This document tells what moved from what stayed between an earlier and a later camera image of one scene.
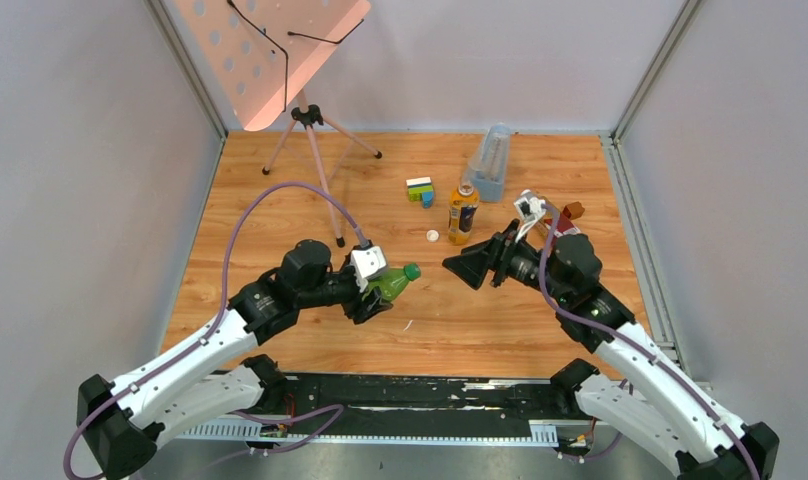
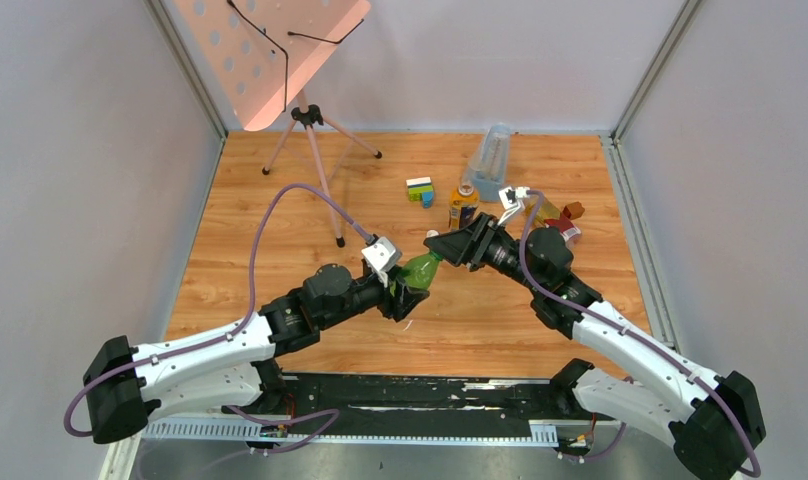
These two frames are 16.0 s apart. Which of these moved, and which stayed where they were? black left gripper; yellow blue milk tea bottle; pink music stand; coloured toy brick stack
Moved: black left gripper
Stayed: yellow blue milk tea bottle; pink music stand; coloured toy brick stack
